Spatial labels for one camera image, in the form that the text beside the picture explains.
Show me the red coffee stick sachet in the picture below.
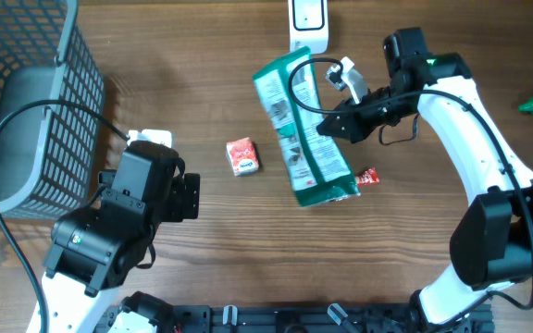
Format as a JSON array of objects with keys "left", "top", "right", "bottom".
[{"left": 355, "top": 167, "right": 380, "bottom": 187}]

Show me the small red white candy pack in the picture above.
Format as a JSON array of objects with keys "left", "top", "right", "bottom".
[{"left": 226, "top": 137, "right": 259, "bottom": 177}]

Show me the dark green snack bag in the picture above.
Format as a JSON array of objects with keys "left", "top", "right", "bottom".
[{"left": 253, "top": 47, "right": 360, "bottom": 206}]

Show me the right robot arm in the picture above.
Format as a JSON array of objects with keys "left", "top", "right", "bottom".
[{"left": 317, "top": 28, "right": 533, "bottom": 332}]

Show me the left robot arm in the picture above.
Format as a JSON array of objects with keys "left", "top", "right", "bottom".
[{"left": 28, "top": 141, "right": 201, "bottom": 332}]

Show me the white barcode scanner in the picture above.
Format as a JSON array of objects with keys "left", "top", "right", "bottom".
[{"left": 288, "top": 0, "right": 329, "bottom": 54}]

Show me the grey plastic mesh basket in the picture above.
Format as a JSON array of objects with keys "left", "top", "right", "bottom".
[{"left": 0, "top": 0, "right": 105, "bottom": 219}]

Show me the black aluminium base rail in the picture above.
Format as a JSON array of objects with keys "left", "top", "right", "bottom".
[{"left": 94, "top": 302, "right": 495, "bottom": 333}]

